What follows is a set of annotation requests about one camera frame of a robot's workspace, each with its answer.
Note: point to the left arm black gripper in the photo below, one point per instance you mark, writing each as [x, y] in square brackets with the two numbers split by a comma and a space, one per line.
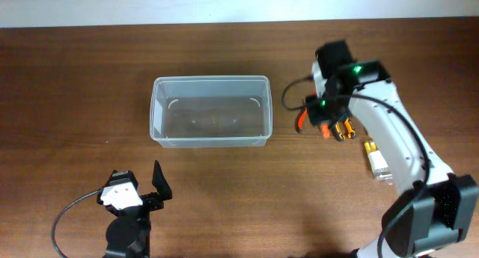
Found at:
[156, 201]

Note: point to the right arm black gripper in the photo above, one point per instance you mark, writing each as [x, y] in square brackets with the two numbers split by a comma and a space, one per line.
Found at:
[310, 102]

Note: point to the orange screwdriver bit holder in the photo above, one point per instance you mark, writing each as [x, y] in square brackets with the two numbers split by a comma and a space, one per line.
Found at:
[324, 128]

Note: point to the yellow black long-nose pliers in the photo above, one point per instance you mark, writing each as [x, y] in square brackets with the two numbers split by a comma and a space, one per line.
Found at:
[344, 130]

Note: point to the red handled wire cutters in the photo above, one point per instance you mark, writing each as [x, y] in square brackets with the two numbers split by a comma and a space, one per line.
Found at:
[299, 122]

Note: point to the boxed coloured screwdriver set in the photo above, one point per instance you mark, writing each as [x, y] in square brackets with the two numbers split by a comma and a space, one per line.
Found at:
[378, 164]

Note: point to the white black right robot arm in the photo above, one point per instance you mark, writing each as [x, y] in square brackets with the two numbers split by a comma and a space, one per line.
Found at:
[434, 207]

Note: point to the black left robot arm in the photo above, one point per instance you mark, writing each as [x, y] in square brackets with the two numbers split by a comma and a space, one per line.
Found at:
[128, 235]

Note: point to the clear plastic container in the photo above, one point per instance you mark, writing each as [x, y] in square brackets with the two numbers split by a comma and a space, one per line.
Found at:
[211, 111]

